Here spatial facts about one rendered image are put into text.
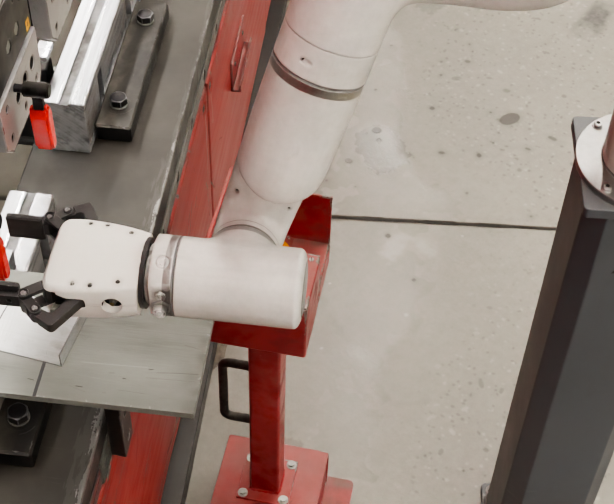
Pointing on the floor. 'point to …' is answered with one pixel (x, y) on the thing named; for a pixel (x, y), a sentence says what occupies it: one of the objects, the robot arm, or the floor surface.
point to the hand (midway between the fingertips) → (4, 257)
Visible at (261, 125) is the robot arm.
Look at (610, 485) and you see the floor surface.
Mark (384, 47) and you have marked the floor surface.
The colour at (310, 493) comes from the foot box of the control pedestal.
